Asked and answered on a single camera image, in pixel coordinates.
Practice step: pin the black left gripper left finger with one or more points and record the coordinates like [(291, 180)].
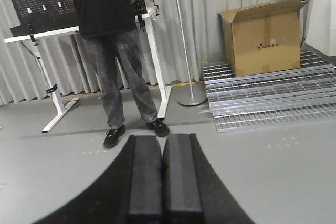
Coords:
[(145, 205)]

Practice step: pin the black pegboard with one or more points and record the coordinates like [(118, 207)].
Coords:
[(39, 1)]

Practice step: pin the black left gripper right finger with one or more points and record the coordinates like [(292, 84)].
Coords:
[(181, 198)]

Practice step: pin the person in black clothes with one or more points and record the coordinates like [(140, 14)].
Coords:
[(110, 37)]

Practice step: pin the white standing desk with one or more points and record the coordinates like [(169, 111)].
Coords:
[(124, 48)]

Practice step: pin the steel floor gratings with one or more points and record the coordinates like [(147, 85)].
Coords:
[(239, 103)]

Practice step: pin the brown cardboard box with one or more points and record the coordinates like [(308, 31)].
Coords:
[(263, 38)]

